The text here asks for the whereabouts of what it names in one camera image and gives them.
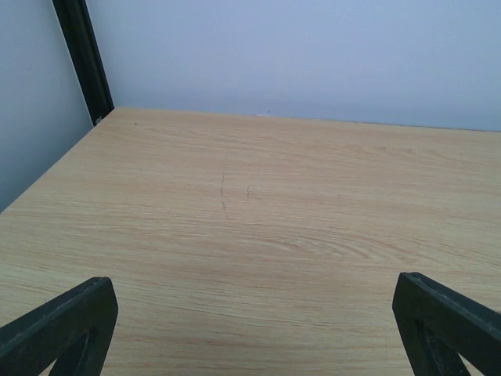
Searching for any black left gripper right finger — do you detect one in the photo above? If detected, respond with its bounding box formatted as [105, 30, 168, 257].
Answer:
[392, 272, 500, 375]

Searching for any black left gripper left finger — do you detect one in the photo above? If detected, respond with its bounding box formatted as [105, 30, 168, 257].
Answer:
[1, 277, 117, 375]

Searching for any black left frame post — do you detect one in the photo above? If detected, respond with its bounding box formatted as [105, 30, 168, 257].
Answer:
[52, 0, 114, 125]

